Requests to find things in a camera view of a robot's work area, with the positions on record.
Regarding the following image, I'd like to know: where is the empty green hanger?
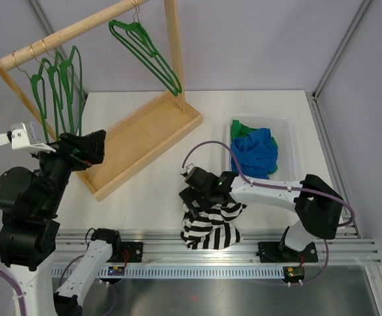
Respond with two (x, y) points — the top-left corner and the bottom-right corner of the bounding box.
(108, 20), (183, 97)
(126, 0), (160, 58)

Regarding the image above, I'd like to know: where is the wooden clothes rack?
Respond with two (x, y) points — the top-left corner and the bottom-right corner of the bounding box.
(0, 1), (203, 201)

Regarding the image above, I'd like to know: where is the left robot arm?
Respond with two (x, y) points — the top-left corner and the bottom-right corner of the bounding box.
(0, 128), (122, 315)

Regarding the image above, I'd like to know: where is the aluminium mounting rail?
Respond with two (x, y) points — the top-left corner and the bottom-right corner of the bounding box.
(51, 229), (382, 267)

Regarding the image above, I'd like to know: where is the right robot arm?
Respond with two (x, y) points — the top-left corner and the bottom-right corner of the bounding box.
(179, 167), (343, 263)

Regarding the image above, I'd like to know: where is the green tank top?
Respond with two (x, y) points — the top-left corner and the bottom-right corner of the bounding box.
(229, 119), (279, 175)

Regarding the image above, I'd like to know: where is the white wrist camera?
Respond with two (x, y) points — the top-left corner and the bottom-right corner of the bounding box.
(180, 163), (195, 177)
(0, 122), (56, 154)

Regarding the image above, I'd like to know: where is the green hanger of striped top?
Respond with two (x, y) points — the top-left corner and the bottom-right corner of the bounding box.
(49, 45), (85, 136)

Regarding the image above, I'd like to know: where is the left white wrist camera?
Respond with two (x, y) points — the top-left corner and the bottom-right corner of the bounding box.
(0, 122), (56, 154)

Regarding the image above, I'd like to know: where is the black white striped tank top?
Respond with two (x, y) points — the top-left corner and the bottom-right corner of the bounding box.
(180, 203), (247, 250)

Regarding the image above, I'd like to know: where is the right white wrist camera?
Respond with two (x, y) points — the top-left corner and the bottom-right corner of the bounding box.
(180, 163), (195, 177)

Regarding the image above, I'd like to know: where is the blue tank top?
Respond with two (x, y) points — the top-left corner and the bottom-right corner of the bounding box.
(230, 128), (279, 180)

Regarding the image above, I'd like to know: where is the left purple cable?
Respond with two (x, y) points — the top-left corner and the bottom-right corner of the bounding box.
(0, 140), (119, 316)

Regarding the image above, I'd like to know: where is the empty green hanger front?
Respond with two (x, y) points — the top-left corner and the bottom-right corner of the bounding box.
(108, 20), (183, 97)

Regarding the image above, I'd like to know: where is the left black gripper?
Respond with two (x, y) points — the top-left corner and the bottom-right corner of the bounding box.
(30, 128), (106, 215)

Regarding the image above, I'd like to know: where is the white slotted cable duct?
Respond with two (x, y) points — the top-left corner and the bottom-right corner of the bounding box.
(51, 267), (285, 280)

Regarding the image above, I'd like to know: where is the empty green hanger rear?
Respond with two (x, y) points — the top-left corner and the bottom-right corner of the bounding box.
(126, 0), (160, 58)

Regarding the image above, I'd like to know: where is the purple cable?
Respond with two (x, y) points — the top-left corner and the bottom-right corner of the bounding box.
(181, 140), (356, 284)
(0, 140), (119, 316)

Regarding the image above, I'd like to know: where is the white plastic basket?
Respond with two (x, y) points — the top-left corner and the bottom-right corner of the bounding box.
(224, 115), (302, 181)

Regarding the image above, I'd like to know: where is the green hanger of blue top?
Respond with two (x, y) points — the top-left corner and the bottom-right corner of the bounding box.
(30, 45), (66, 140)

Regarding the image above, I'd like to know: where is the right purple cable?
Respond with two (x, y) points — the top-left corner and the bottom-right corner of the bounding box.
(181, 140), (356, 284)

